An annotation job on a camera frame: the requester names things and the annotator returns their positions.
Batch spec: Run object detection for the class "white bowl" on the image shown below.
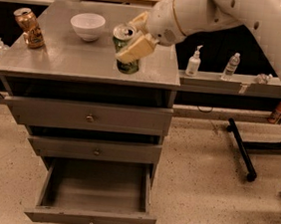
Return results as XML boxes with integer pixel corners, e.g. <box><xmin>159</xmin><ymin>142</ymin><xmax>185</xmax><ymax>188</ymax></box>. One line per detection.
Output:
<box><xmin>70</xmin><ymin>13</ymin><xmax>106</xmax><ymax>42</ymax></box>

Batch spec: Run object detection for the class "clear plastic water bottle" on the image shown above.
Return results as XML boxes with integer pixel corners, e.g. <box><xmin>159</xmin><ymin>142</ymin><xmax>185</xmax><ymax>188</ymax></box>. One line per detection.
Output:
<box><xmin>221</xmin><ymin>52</ymin><xmax>241</xmax><ymax>81</ymax></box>

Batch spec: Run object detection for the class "grey open bottom drawer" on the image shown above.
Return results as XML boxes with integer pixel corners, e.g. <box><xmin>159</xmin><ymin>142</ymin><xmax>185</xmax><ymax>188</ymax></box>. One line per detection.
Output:
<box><xmin>25</xmin><ymin>157</ymin><xmax>156</xmax><ymax>224</ymax></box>

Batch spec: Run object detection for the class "orange soda can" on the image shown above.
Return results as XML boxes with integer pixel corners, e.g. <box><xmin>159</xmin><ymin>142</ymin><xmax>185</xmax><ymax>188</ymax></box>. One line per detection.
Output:
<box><xmin>14</xmin><ymin>8</ymin><xmax>45</xmax><ymax>49</ymax></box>

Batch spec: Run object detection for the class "grey middle drawer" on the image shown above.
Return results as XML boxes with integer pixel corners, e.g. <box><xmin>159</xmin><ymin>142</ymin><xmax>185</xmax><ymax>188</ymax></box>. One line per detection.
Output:
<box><xmin>29</xmin><ymin>135</ymin><xmax>161</xmax><ymax>164</ymax></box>

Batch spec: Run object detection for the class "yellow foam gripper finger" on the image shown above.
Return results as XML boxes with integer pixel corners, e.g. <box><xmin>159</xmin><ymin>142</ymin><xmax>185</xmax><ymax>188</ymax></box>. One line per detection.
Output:
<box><xmin>129</xmin><ymin>11</ymin><xmax>148</xmax><ymax>31</ymax></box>
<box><xmin>116</xmin><ymin>32</ymin><xmax>158</xmax><ymax>64</ymax></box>

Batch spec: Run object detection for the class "grey drawer cabinet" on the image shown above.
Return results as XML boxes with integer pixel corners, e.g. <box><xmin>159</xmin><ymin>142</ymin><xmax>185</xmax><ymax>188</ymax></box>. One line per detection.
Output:
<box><xmin>0</xmin><ymin>0</ymin><xmax>189</xmax><ymax>188</ymax></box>

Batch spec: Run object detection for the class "black wheeled stand base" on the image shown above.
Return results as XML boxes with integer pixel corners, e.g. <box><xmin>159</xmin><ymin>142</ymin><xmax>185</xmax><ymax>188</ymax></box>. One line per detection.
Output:
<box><xmin>227</xmin><ymin>118</ymin><xmax>281</xmax><ymax>182</ymax></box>

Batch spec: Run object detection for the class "white pump lotion bottle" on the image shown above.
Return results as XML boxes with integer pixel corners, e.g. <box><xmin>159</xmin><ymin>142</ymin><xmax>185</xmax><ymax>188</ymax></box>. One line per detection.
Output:
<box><xmin>184</xmin><ymin>45</ymin><xmax>201</xmax><ymax>78</ymax></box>

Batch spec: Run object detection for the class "clear pump sanitizer bottle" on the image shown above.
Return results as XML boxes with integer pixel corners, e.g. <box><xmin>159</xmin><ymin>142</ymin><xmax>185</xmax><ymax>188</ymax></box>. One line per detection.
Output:
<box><xmin>0</xmin><ymin>38</ymin><xmax>9</xmax><ymax>57</ymax></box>

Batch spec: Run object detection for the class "orange bottle on floor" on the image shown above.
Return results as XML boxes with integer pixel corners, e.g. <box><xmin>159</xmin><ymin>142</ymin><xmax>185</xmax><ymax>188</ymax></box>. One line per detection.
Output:
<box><xmin>267</xmin><ymin>102</ymin><xmax>281</xmax><ymax>124</ymax></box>

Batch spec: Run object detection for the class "green soda can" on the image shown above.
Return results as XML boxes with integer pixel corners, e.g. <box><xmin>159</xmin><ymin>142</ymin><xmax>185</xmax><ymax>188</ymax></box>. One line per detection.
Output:
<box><xmin>112</xmin><ymin>23</ymin><xmax>140</xmax><ymax>74</ymax></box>

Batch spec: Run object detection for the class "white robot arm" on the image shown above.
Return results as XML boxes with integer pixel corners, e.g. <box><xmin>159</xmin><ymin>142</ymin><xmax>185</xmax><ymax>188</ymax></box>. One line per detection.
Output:
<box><xmin>116</xmin><ymin>0</ymin><xmax>281</xmax><ymax>81</ymax></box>

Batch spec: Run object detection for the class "crumpled plastic wrapper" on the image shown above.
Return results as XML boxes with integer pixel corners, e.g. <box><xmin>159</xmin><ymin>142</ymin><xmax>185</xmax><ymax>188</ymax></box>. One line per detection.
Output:
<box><xmin>255</xmin><ymin>74</ymin><xmax>273</xmax><ymax>84</ymax></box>

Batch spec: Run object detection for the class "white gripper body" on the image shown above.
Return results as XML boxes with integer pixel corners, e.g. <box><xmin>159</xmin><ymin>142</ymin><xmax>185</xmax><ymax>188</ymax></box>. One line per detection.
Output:
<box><xmin>145</xmin><ymin>0</ymin><xmax>185</xmax><ymax>46</ymax></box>

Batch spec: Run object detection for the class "grey top drawer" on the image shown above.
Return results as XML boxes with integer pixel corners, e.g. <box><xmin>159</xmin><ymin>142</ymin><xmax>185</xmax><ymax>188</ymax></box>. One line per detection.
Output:
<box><xmin>4</xmin><ymin>96</ymin><xmax>172</xmax><ymax>136</ymax></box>

